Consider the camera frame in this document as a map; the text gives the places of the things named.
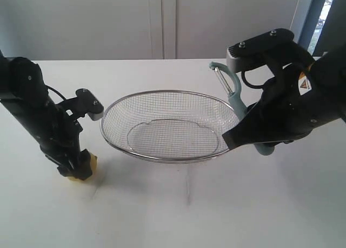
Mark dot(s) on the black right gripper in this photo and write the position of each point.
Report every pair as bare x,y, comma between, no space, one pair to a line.
291,106

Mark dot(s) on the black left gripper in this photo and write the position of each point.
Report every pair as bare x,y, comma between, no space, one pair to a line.
60,139

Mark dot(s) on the yellow lemon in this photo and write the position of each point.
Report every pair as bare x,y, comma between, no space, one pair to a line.
90,171

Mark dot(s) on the teal handled vegetable peeler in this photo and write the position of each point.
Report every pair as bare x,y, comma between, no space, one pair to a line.
232,88

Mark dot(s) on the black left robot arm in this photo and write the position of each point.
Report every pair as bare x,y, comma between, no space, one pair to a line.
21,84

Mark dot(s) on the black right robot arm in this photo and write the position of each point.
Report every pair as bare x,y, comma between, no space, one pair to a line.
330,72

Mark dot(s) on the oval metal mesh basket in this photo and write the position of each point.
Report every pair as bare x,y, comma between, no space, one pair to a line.
169,126

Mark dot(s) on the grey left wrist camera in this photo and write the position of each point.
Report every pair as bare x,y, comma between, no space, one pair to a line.
88,104

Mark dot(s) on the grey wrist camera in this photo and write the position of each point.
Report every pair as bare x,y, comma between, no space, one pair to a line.
247,55
88,104

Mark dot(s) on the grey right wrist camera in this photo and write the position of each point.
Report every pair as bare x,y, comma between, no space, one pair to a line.
247,55

